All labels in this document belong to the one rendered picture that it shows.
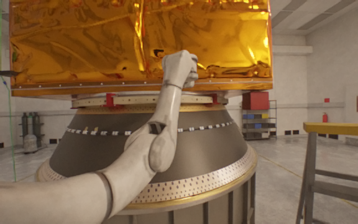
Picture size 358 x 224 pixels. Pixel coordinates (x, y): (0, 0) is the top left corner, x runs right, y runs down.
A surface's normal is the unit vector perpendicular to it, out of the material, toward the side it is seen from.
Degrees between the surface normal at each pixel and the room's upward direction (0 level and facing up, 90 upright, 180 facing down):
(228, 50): 91
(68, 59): 88
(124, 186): 70
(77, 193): 45
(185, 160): 62
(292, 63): 90
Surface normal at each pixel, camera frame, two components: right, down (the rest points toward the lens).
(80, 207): 0.86, -0.34
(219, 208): 0.48, 0.01
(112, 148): -0.12, -0.44
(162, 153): 0.76, -0.04
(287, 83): 0.04, 0.03
